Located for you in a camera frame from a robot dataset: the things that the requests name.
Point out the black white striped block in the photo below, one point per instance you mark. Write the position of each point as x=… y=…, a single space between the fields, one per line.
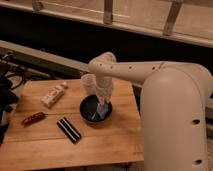
x=69 y=130

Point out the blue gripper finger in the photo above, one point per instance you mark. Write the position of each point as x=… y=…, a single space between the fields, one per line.
x=102 y=107

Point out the black equipment with cables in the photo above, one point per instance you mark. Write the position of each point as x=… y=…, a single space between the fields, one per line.
x=11 y=78

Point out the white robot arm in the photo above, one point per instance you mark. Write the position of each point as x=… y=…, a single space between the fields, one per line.
x=173 y=100

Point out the metal window frame rail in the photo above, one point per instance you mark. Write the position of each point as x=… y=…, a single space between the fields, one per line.
x=189 y=21

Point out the translucent plastic cup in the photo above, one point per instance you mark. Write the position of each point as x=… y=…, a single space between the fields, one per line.
x=89 y=83

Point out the dark ceramic bowl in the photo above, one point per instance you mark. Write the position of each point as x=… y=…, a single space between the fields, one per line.
x=89 y=112

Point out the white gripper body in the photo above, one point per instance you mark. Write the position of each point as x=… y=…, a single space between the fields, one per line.
x=104 y=87

